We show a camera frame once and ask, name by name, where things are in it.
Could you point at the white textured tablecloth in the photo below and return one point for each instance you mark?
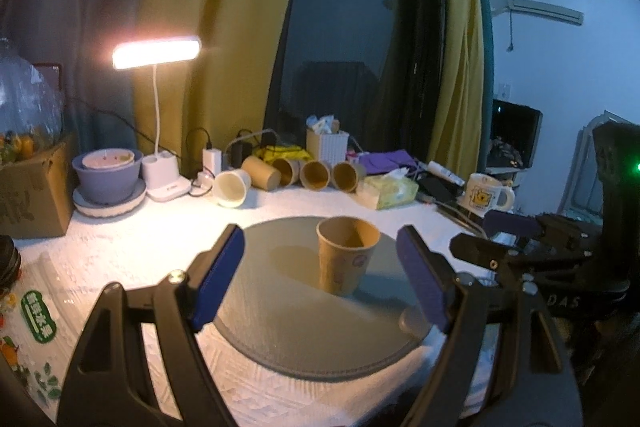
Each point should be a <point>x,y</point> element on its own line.
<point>150,247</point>

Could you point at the clear plastic bag of fruit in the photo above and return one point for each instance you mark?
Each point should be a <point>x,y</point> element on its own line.
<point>27,107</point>

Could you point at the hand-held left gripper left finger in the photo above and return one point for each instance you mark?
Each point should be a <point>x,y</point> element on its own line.
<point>220,279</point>

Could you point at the round grey mat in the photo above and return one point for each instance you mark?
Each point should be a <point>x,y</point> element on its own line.
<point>295,322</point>

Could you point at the pink inner bowl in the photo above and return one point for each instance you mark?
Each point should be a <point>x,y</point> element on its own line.
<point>107,161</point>

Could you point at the black monitor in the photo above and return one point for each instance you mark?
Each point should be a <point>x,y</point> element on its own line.
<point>515,134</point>

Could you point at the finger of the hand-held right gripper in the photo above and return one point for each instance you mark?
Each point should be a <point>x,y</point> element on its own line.
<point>480,252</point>
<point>510,224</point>

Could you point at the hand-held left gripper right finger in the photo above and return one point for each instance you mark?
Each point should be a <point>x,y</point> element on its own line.
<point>422,279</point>

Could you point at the grey curtain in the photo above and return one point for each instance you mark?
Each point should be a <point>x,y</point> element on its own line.
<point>75,7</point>

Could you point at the white plate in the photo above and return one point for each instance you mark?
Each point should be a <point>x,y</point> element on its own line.
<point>112,209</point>

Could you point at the white plug adapter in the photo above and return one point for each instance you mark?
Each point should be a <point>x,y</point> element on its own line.
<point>204,182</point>

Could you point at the lavender bowl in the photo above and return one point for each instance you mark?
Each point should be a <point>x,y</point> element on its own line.
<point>107,184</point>

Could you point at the yellow packet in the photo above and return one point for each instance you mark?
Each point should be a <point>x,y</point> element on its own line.
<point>282,154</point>

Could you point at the white ribbed basket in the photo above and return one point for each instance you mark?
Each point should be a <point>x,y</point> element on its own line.
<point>327,147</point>

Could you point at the black flat case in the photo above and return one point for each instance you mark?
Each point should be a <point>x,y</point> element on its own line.
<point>437,189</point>

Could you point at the dark round object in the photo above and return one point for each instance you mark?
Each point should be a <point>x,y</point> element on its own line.
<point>7,262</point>

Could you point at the green tissue pack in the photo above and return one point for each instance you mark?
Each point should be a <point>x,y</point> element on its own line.
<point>392,192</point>

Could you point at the brown paper cup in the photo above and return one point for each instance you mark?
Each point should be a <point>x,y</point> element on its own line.
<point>287,171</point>
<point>347,177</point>
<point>262,172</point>
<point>345,264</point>
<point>315,176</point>

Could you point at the purple cloth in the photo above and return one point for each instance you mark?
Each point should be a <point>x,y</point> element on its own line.
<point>387,162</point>

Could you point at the white paper cup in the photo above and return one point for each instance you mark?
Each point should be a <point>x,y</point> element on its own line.
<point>231,189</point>

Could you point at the white mug with yellow print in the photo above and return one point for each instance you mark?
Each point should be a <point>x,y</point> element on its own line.
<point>482,194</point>

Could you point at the white tube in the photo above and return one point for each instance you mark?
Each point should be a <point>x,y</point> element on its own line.
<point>445,172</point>

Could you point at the black power adapter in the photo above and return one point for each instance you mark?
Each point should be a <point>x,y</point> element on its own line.
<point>241,156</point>

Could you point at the dark window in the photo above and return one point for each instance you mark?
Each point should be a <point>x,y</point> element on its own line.
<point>350,32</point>

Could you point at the yellow curtain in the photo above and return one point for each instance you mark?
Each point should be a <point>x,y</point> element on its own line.
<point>220,7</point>
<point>460,57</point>

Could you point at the white charger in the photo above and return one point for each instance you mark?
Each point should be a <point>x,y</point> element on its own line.
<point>212,161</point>

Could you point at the white air conditioner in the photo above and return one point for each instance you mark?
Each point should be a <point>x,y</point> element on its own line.
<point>542,9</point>

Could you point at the white desk lamp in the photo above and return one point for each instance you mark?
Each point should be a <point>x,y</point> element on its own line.
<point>162,179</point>

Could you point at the clear packet with green label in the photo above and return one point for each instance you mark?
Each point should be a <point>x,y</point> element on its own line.
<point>37,322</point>

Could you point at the cardboard box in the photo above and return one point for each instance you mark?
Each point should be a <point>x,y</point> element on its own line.
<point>32,202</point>

